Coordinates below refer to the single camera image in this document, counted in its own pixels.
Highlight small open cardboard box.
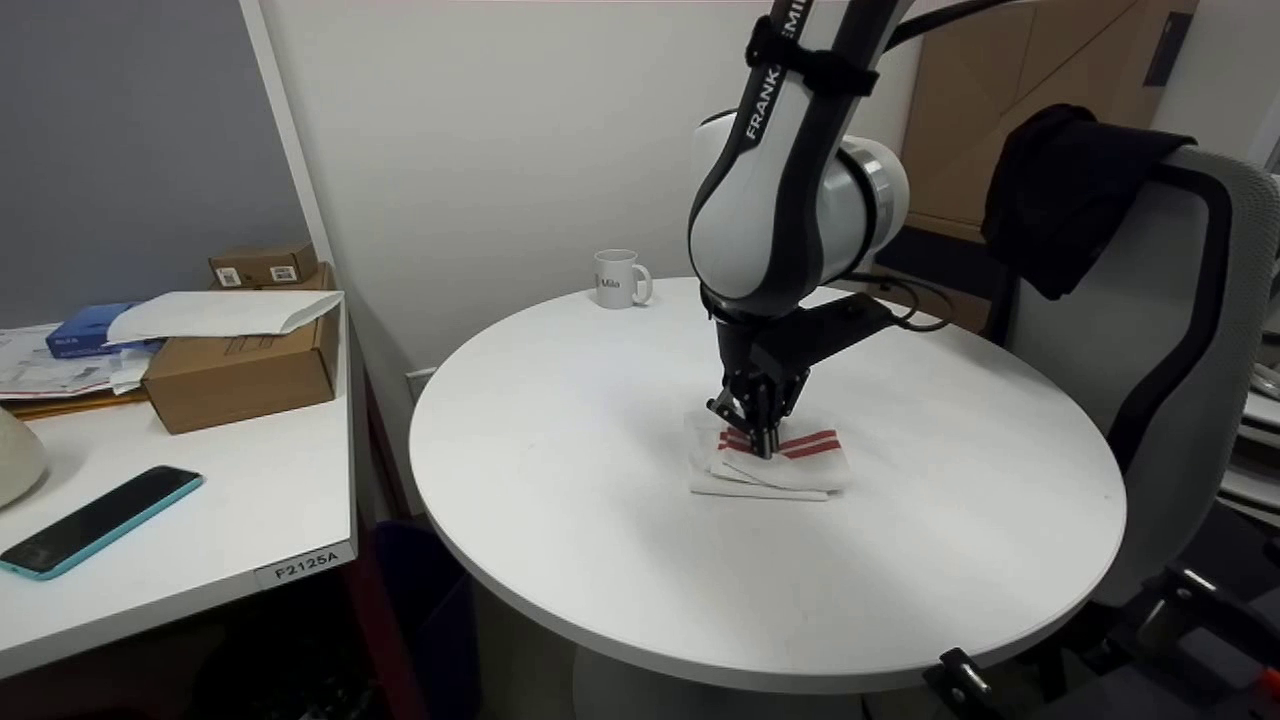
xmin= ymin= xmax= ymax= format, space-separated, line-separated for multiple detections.
xmin=208 ymin=247 xmax=334 ymax=293

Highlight grey office chair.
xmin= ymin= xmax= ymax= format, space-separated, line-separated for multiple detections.
xmin=1001 ymin=148 xmax=1280 ymax=604

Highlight white rectangular side desk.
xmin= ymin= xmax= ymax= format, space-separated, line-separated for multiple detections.
xmin=0 ymin=344 xmax=357 ymax=678

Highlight black cloth on chair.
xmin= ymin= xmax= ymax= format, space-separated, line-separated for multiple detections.
xmin=986 ymin=106 xmax=1187 ymax=299

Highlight blue packet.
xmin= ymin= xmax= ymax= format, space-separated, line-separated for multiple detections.
xmin=46 ymin=304 xmax=119 ymax=360

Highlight white padded envelope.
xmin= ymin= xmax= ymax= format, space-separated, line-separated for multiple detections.
xmin=107 ymin=293 xmax=340 ymax=344

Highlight papers on side desk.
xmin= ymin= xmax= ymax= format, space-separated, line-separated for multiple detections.
xmin=0 ymin=324 xmax=153 ymax=400

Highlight black clamp at table edge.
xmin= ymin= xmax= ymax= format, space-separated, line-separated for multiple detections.
xmin=924 ymin=649 xmax=1045 ymax=720

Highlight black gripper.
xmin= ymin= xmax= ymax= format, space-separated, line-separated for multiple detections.
xmin=709 ymin=293 xmax=893 ymax=462

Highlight large flat cardboard sheet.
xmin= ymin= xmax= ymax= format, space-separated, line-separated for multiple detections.
xmin=863 ymin=0 xmax=1201 ymax=336

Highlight smartphone with teal case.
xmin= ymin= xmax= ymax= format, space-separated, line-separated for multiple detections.
xmin=0 ymin=464 xmax=203 ymax=582

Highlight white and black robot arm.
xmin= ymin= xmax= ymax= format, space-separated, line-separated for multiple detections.
xmin=688 ymin=0 xmax=911 ymax=458

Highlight white towel with red stripes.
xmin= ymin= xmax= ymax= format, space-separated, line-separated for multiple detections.
xmin=683 ymin=414 xmax=851 ymax=500

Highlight brown cardboard box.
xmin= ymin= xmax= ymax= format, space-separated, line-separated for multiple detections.
xmin=143 ymin=311 xmax=340 ymax=431

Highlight beige rounded object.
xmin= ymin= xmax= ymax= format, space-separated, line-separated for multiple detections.
xmin=0 ymin=408 xmax=49 ymax=508

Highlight white ceramic mug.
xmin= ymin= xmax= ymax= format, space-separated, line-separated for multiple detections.
xmin=591 ymin=252 xmax=653 ymax=310

